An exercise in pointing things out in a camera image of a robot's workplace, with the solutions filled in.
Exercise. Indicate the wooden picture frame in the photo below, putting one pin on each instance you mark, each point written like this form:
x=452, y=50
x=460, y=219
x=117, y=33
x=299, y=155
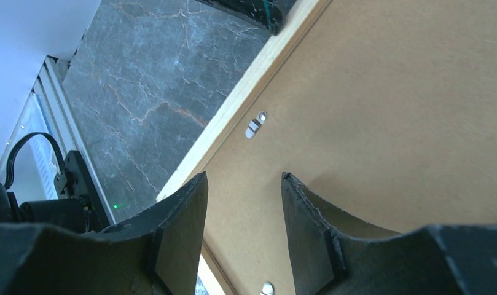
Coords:
x=245, y=239

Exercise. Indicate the brown backing board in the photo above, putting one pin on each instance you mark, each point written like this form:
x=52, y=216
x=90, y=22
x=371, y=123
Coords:
x=389, y=111

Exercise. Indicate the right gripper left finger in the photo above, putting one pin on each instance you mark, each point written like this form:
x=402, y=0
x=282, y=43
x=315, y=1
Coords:
x=155, y=252

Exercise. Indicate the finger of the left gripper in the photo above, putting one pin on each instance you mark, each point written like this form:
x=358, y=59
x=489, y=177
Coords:
x=270, y=15

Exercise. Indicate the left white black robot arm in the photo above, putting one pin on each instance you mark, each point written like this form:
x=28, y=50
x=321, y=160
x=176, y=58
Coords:
x=145, y=80

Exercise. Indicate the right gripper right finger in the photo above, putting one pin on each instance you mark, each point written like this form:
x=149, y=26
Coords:
x=334, y=252

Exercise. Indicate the aluminium rail frame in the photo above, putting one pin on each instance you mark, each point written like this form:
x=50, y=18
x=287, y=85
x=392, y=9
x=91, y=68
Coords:
x=47, y=111

